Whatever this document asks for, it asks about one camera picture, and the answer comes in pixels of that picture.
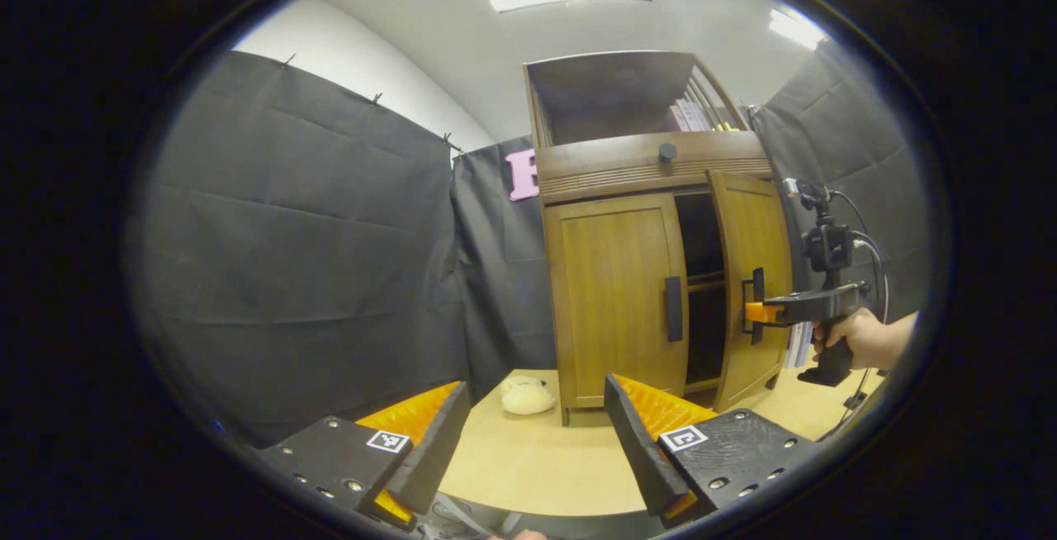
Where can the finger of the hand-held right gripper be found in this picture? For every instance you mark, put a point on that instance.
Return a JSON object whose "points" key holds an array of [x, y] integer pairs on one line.
{"points": [[761, 313]]}

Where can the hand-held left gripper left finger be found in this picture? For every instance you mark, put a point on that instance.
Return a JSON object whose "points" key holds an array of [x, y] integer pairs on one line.
{"points": [[433, 449]]}

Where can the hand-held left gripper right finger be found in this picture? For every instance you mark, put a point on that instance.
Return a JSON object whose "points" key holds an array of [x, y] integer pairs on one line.
{"points": [[636, 449]]}

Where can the wooden cabinet door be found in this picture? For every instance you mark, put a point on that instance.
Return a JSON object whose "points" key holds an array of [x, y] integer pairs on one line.
{"points": [[615, 300], [756, 234]]}

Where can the wooden double-door shoe cabinet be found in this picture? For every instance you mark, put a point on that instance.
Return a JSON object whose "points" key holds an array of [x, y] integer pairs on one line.
{"points": [[611, 94]]}

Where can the wooden inner cabinet shelf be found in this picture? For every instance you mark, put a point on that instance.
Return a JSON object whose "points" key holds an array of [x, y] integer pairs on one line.
{"points": [[706, 282]]}

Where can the wooden cabinet drawer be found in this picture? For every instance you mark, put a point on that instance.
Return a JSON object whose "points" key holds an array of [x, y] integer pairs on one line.
{"points": [[603, 164]]}

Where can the small black block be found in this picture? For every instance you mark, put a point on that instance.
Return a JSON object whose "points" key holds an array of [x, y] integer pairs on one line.
{"points": [[855, 400]]}

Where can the cream plush toy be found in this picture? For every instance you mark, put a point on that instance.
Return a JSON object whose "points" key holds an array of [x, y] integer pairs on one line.
{"points": [[528, 397]]}

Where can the black round drawer knob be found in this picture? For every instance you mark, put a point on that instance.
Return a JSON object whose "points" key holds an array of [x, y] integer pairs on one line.
{"points": [[667, 152]]}

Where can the pink book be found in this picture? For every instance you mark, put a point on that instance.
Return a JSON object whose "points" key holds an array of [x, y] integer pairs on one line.
{"points": [[677, 119]]}

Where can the black backdrop cloth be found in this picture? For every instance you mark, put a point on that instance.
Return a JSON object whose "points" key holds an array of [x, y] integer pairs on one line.
{"points": [[289, 251]]}

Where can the small ceiling light panel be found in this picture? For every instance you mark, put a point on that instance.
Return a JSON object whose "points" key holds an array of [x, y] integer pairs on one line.
{"points": [[797, 28]]}

